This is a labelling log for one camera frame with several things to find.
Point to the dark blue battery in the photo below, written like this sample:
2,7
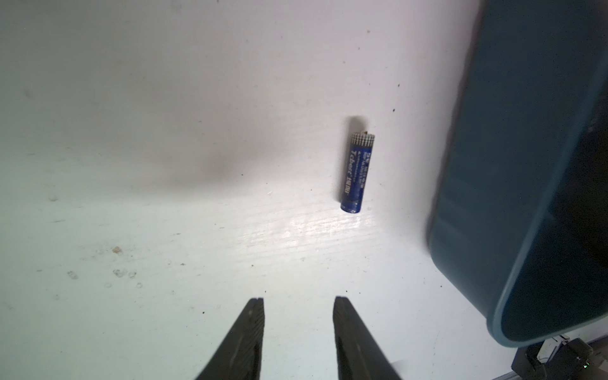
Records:
358,162

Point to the teal plastic storage box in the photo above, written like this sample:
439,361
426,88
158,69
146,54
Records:
519,223

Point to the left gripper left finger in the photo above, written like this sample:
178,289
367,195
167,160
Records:
239,355

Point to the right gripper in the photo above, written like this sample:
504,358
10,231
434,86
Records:
571,359

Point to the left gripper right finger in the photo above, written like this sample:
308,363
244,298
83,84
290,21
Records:
358,354

